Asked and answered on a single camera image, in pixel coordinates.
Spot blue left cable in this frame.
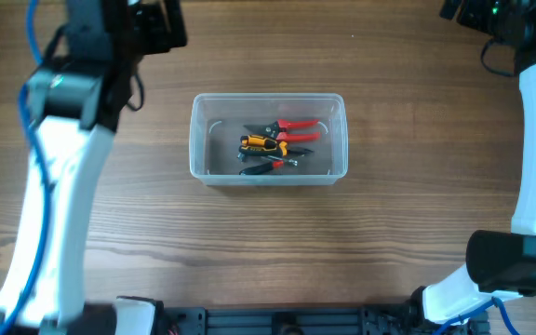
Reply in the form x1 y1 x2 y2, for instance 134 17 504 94
0 0 55 335

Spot clear plastic container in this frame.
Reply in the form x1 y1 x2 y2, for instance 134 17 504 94
189 93 349 186

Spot red handled snips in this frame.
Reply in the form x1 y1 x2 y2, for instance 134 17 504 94
244 119 321 142

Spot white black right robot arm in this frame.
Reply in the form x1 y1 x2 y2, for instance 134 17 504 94
412 0 536 334

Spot black red precision screwdriver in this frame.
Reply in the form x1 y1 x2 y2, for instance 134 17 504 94
239 160 298 176

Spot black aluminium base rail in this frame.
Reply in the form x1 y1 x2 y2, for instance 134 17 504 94
155 302 490 335

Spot orange black pliers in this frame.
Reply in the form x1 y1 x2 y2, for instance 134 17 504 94
238 135 314 157

